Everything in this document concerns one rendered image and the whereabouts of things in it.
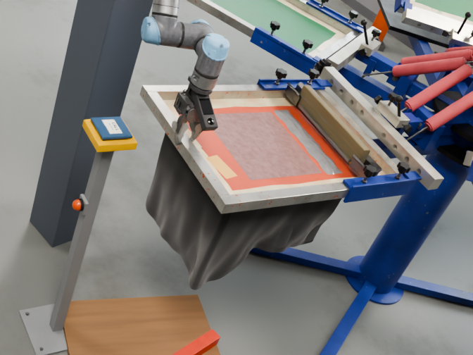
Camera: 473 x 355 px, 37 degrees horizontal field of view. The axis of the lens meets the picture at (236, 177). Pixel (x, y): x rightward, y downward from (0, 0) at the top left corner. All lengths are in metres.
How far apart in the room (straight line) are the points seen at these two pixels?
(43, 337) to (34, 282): 0.28
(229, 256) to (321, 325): 1.03
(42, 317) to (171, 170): 0.83
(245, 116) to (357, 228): 1.60
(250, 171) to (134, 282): 1.04
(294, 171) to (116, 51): 0.78
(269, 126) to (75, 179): 0.85
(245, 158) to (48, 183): 1.03
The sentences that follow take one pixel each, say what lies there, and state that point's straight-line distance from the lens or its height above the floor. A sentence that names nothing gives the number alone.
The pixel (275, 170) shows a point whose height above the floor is 0.96.
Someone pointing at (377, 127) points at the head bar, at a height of 1.03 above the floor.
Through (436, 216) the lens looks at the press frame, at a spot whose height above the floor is 0.54.
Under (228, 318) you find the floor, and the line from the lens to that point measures 3.12.
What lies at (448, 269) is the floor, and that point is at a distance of 4.06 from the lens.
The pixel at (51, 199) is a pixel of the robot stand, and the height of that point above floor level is 0.21.
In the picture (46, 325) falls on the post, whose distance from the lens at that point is 2.86.
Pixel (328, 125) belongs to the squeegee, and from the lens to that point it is 2.54.
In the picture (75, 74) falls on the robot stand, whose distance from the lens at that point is 2.71.
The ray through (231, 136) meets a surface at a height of 0.96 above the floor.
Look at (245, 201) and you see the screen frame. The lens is 2.05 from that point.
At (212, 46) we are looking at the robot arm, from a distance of 2.02.
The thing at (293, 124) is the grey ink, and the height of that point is 0.97.
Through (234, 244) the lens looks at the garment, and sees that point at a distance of 2.32.
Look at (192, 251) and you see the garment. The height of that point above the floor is 0.61.
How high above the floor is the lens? 2.22
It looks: 35 degrees down
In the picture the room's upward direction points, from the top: 23 degrees clockwise
